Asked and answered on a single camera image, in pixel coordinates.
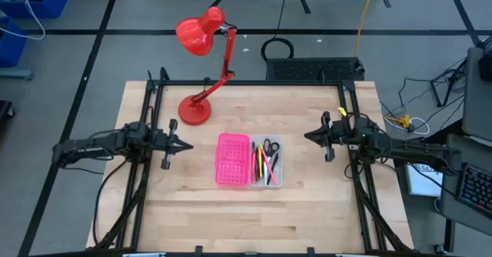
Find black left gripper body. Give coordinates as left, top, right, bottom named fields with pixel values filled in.
left=153, top=118, right=181, bottom=171

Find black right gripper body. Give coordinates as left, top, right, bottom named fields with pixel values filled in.
left=321, top=111, right=354, bottom=164

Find black Pilot G-2 pen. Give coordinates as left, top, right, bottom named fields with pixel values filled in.
left=266, top=152, right=280, bottom=186

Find black-handled scissors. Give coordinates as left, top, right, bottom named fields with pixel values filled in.
left=262, top=138, right=281, bottom=173

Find clear plastic supply box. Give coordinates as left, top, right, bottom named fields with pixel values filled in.
left=248, top=134, right=284, bottom=189

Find pink plastic box lid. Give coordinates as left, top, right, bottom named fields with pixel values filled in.
left=214, top=132, right=251, bottom=187

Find pink pencil with yellow eraser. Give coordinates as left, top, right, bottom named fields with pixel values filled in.
left=260, top=143, right=278, bottom=185

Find red desk lamp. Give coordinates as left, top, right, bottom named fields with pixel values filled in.
left=175, top=5, right=238, bottom=126

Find black perforated computer case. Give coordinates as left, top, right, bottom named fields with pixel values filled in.
left=265, top=56, right=366, bottom=82

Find white booklet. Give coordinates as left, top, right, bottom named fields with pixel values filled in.
left=405, top=163, right=443, bottom=197

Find black floor stand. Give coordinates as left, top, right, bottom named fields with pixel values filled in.
left=430, top=68, right=462, bottom=108

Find grey desk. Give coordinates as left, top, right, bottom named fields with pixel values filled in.
left=437, top=133, right=492, bottom=238
left=460, top=47, right=492, bottom=142

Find black backlit keyboard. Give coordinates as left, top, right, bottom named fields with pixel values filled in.
left=456, top=162, right=492, bottom=216

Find black device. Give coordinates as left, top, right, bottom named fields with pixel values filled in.
left=477, top=36, right=492, bottom=83

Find black cart foot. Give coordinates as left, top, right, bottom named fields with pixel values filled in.
left=0, top=99, right=15, bottom=129

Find grey metal base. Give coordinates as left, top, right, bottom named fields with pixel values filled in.
left=0, top=67, right=34, bottom=81

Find yellow cable plug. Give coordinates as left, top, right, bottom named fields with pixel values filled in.
left=385, top=114, right=412, bottom=130

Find black floor cables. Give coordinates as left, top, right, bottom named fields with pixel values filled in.
left=378, top=56, right=468, bottom=135

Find white floor cable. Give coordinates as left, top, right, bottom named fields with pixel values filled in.
left=407, top=116, right=431, bottom=133

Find black metal table frame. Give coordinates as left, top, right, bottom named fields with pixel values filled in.
left=91, top=67, right=412, bottom=256

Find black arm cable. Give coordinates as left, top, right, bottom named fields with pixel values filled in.
left=91, top=159, right=130, bottom=246

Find black coiled cable loop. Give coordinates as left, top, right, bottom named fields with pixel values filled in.
left=260, top=36, right=295, bottom=62

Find yellow cable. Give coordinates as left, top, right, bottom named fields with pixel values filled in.
left=354, top=0, right=380, bottom=58

